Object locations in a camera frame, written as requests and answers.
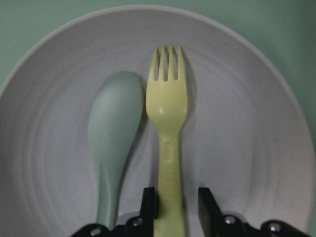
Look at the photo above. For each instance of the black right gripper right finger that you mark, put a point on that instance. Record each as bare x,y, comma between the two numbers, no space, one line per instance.
216,224

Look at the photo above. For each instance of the yellow plastic fork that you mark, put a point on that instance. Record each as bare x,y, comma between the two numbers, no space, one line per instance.
167,108

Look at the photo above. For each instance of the white round plate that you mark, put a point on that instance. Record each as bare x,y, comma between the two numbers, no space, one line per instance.
245,136

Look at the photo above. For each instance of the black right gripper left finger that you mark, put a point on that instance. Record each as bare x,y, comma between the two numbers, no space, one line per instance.
141,225

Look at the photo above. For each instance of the light green tray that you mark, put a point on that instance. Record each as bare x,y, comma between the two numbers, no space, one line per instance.
284,30

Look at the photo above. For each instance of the grey-green plastic spoon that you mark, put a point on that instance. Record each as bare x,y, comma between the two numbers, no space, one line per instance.
113,123

